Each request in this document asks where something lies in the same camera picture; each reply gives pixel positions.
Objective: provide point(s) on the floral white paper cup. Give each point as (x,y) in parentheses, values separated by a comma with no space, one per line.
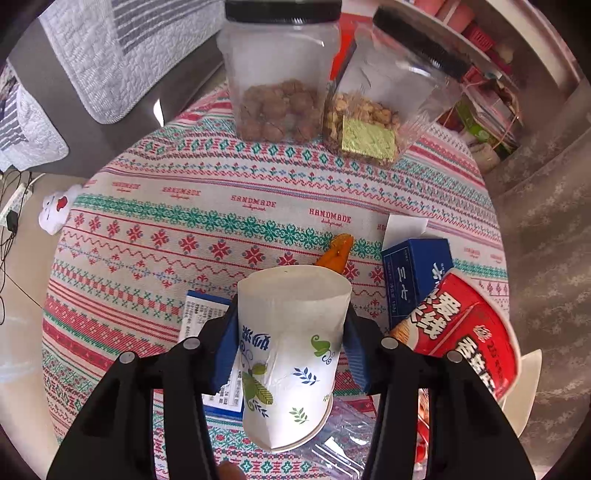
(286,332)

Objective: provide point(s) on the clear jar of walnuts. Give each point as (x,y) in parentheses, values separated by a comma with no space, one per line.
(277,69)

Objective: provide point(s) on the white shelf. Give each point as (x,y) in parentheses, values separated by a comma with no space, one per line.
(521,41)

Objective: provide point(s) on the small blue white box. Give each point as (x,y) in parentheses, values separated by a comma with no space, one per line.
(198,309)

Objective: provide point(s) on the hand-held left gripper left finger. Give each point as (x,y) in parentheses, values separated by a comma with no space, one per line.
(226,350)

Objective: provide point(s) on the small quilted grey cushion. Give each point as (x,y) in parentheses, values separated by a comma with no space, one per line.
(27,124)

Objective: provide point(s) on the large quilted grey blanket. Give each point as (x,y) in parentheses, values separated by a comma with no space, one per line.
(115,60)

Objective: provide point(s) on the white power strip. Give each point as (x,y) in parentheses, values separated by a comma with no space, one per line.
(18,198)

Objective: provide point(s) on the orange peel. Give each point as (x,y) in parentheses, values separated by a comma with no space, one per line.
(339,256)

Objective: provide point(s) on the patterned red green tablecloth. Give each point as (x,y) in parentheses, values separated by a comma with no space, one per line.
(184,230)

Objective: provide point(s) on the stack of tied packets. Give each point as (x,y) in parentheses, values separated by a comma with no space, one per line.
(485,120)

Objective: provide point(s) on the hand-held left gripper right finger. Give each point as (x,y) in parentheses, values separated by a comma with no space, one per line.
(358,355)

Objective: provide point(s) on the red cardboard box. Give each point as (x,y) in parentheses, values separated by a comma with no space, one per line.
(344,46)

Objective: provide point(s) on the white plush toy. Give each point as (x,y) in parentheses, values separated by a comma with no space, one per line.
(55,207)

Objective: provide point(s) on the red instant noodle cup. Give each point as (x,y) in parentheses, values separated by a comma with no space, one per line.
(461,323)

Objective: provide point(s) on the red plastic basket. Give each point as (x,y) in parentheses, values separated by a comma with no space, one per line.
(480,37)

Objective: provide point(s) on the tall dark blue carton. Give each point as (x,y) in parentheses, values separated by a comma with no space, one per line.
(411,277)

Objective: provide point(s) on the clear plastic packaging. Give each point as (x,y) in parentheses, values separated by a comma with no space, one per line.
(341,429)

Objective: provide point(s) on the clear jar of mixed nuts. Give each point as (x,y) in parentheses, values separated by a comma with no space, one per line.
(392,83)

